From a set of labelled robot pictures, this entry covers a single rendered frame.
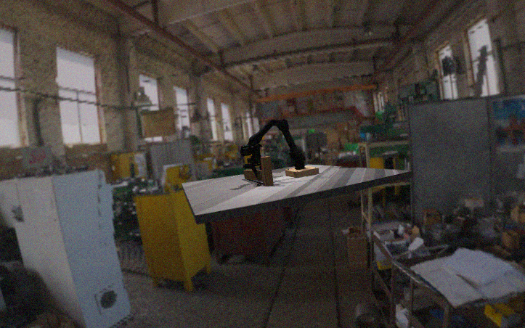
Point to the dark brown wooden post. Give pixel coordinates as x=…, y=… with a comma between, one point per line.
x=266, y=168

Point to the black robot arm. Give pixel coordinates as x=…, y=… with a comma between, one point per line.
x=254, y=149

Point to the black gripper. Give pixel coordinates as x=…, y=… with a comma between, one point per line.
x=256, y=160

